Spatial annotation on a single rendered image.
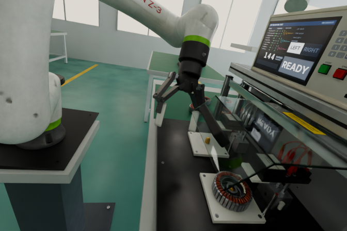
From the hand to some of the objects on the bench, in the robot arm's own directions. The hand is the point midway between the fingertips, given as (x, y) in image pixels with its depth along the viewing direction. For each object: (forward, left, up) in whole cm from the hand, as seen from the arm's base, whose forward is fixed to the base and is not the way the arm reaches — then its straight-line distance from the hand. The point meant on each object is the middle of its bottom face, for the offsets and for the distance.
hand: (176, 125), depth 50 cm
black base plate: (+21, -1, -17) cm, 27 cm away
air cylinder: (+32, -14, -14) cm, 38 cm away
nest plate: (+20, +11, -15) cm, 27 cm away
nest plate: (+18, -13, -15) cm, 27 cm away
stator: (+18, -13, -14) cm, 26 cm away
